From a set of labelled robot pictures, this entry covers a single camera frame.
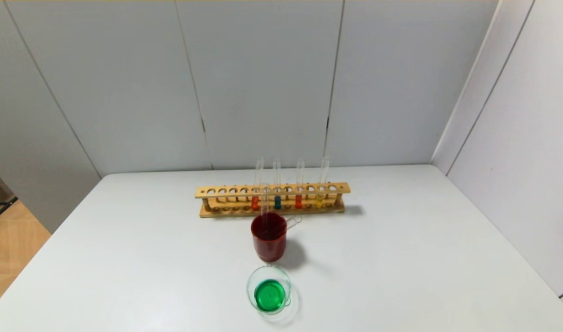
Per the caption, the test tube with blue pigment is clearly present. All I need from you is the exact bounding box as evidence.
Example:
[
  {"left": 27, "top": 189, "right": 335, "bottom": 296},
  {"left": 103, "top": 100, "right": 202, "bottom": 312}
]
[
  {"left": 273, "top": 158, "right": 282, "bottom": 210},
  {"left": 260, "top": 183, "right": 271, "bottom": 229}
]

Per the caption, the test tube with red pigment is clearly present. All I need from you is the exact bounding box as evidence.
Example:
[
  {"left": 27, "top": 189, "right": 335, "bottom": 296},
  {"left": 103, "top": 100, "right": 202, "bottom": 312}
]
[
  {"left": 251, "top": 157, "right": 264, "bottom": 211},
  {"left": 295, "top": 157, "right": 305, "bottom": 209}
]

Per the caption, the wooden test tube rack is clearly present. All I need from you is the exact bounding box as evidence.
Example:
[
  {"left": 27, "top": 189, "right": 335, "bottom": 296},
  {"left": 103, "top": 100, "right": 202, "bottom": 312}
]
[{"left": 194, "top": 182, "right": 351, "bottom": 218}]

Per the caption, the red plastic cup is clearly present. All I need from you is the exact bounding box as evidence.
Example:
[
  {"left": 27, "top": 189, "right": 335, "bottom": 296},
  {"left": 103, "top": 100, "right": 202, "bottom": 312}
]
[{"left": 251, "top": 213, "right": 287, "bottom": 264}]

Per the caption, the clear glass dish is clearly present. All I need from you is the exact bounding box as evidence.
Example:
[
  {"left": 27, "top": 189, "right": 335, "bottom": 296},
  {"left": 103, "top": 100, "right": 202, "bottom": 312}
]
[{"left": 246, "top": 266, "right": 293, "bottom": 315}]

